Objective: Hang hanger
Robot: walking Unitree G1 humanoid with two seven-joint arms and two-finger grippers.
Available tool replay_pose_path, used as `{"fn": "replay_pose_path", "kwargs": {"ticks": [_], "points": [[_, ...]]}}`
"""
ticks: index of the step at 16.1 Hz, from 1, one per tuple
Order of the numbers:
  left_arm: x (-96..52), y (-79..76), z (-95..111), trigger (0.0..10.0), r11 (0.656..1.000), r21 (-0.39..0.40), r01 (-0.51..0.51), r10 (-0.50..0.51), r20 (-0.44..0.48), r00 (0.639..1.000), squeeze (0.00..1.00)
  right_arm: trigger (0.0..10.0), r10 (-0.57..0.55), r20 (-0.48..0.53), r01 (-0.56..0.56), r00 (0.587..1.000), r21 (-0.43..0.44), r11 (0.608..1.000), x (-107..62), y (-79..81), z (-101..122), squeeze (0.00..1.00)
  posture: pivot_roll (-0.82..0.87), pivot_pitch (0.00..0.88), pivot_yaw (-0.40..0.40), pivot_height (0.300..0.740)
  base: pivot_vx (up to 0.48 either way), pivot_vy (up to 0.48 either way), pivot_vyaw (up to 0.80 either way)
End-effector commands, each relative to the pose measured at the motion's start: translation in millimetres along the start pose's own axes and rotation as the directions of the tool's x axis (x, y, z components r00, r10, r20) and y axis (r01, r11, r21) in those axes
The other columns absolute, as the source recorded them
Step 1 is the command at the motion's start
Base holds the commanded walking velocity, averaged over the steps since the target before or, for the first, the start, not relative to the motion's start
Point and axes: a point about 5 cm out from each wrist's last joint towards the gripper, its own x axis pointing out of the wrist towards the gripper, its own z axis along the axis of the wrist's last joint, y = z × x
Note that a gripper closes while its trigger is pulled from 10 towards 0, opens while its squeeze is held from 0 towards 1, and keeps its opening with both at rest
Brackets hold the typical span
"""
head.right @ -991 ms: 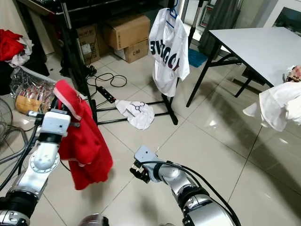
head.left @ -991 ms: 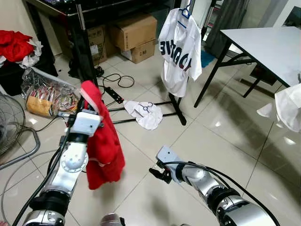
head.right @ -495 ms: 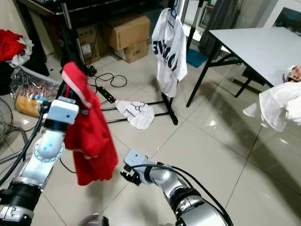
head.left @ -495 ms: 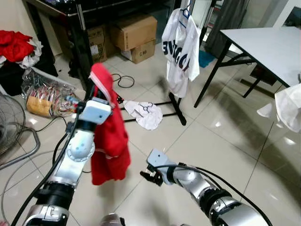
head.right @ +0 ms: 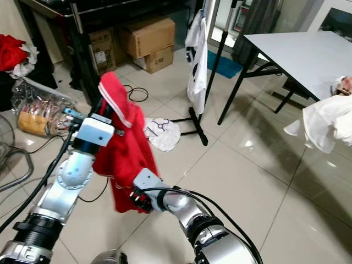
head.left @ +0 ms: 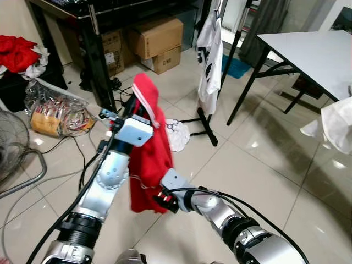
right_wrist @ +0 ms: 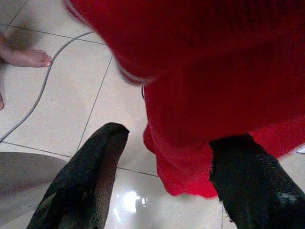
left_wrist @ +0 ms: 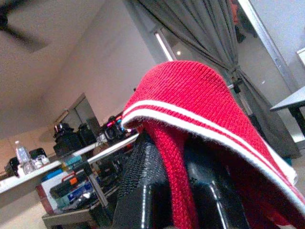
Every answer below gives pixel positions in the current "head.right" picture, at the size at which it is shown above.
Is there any white printed hanging shirt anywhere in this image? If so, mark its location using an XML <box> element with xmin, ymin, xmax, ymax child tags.
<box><xmin>185</xmin><ymin>8</ymin><xmax>210</xmax><ymax>116</ymax></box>

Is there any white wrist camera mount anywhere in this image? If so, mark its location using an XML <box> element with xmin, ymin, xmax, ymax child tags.
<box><xmin>133</xmin><ymin>168</ymin><xmax>168</xmax><ymax>199</ymax></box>
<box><xmin>77</xmin><ymin>114</ymin><xmax>116</xmax><ymax>146</ymax></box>

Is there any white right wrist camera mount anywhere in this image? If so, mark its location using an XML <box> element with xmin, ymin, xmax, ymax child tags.
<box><xmin>133</xmin><ymin>168</ymin><xmax>168</xmax><ymax>199</ymax></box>

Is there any black desk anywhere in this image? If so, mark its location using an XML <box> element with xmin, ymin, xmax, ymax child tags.
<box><xmin>19</xmin><ymin>0</ymin><xmax>190</xmax><ymax>108</ymax></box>

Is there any grey left robot leg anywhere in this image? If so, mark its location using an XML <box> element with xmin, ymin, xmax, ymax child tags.
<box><xmin>91</xmin><ymin>250</ymin><xmax>127</xmax><ymax>264</ymax></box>

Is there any labelled cardboard box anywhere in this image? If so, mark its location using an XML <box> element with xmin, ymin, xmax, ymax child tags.
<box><xmin>88</xmin><ymin>29</ymin><xmax>120</xmax><ymax>75</ymax></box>

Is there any grey curtain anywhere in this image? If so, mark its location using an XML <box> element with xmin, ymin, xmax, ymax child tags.
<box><xmin>231</xmin><ymin>0</ymin><xmax>278</xmax><ymax>67</ymax></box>

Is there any teal floor mat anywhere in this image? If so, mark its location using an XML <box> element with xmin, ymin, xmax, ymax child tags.
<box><xmin>208</xmin><ymin>51</ymin><xmax>244</xmax><ymax>79</ymax></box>

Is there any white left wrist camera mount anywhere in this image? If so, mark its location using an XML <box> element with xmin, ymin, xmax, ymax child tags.
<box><xmin>77</xmin><ymin>114</ymin><xmax>116</xmax><ymax>146</ymax></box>

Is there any large cardboard box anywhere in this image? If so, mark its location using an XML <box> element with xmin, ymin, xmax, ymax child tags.
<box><xmin>118</xmin><ymin>15</ymin><xmax>175</xmax><ymax>58</ymax></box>

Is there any crumpled white garment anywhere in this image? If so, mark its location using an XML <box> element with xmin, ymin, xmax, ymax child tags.
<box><xmin>284</xmin><ymin>93</ymin><xmax>352</xmax><ymax>153</ymax></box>

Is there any clear bag of hangers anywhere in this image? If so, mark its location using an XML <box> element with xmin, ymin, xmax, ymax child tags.
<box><xmin>11</xmin><ymin>77</ymin><xmax>83</xmax><ymax>138</ymax></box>

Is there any white folding table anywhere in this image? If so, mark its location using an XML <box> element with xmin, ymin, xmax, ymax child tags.
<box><xmin>217</xmin><ymin>30</ymin><xmax>352</xmax><ymax>126</ymax></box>

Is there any red clothes pile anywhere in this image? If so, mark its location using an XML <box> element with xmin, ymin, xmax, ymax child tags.
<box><xmin>0</xmin><ymin>34</ymin><xmax>28</xmax><ymax>72</ymax></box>

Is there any black clothes rack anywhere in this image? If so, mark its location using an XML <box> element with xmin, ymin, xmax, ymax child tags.
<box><xmin>168</xmin><ymin>0</ymin><xmax>245</xmax><ymax>146</ymax></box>

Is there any white cloth with hanger drawing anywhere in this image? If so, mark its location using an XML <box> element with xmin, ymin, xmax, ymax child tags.
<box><xmin>143</xmin><ymin>118</ymin><xmax>181</xmax><ymax>152</ymax></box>

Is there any small printed cardboard box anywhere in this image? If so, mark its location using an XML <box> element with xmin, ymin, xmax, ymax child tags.
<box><xmin>135</xmin><ymin>45</ymin><xmax>174</xmax><ymax>74</ymax></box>

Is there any red shirt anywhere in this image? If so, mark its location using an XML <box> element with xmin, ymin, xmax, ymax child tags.
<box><xmin>92</xmin><ymin>71</ymin><xmax>160</xmax><ymax>214</ymax></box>

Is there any white button shirt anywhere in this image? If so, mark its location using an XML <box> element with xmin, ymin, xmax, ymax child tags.
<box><xmin>333</xmin><ymin>76</ymin><xmax>352</xmax><ymax>97</ymax></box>

